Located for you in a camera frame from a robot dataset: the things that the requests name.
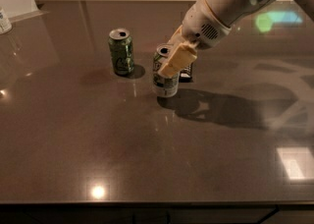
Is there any white 7up can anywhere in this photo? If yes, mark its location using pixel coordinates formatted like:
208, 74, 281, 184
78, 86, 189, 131
152, 43, 179, 98

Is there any green soda can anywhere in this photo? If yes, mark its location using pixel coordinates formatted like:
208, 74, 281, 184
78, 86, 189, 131
108, 28, 134, 76

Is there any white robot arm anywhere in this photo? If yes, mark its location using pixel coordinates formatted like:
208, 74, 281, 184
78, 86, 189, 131
158, 0, 314, 78

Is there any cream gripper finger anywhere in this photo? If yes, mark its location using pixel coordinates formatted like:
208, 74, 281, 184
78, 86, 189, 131
158, 42, 197, 79
168, 26, 184, 45

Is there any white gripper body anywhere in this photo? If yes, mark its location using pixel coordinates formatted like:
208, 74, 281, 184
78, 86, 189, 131
182, 0, 231, 49

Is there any white bottle at left edge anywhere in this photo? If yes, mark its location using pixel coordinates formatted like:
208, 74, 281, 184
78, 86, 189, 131
0, 7, 12, 34

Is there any black snack bar wrapper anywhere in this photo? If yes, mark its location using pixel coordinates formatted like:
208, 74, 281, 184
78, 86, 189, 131
179, 65, 192, 83

